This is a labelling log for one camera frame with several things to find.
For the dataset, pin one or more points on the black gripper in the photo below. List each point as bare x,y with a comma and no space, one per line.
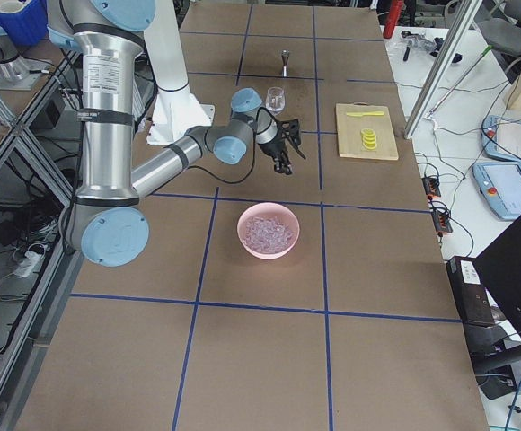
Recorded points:
273,148

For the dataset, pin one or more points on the steel jigger cup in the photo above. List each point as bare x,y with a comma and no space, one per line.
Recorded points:
285,54

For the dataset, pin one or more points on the clear wine glass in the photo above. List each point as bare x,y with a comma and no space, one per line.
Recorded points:
275,101

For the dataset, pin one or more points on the clear ice cubes pile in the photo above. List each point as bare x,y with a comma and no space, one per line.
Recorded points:
267,235

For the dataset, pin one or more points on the pink bowl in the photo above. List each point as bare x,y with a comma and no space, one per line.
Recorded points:
269,209

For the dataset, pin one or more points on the wooden cutting board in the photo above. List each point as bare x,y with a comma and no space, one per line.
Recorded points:
349,133

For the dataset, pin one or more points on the lemon slice rightmost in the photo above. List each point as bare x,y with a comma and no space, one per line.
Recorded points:
368,132

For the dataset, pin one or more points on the yellow plastic knife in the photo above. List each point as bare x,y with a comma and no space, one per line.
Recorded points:
360,114

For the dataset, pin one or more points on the red cylinder bottle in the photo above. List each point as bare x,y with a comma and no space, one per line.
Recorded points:
392,19

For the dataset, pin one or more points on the clear plastic bag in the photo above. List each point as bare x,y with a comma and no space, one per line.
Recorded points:
410,41

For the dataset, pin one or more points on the blue teach pendant near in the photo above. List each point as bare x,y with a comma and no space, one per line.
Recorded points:
500,185

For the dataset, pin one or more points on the blue teach pendant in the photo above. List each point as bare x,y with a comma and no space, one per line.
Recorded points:
500,185
501,138

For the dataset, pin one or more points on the blue teach pendant far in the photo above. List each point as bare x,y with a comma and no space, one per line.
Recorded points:
501,138

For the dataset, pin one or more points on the black box device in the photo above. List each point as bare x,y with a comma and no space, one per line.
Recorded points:
470,295

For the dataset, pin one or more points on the blue storage bin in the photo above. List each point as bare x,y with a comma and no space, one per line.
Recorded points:
28,26

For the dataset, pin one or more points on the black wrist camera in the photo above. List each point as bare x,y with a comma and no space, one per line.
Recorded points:
291,132

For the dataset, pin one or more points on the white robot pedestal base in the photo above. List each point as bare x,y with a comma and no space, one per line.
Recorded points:
176,108

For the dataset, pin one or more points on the aluminium frame post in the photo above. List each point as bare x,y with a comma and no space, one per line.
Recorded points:
461,23

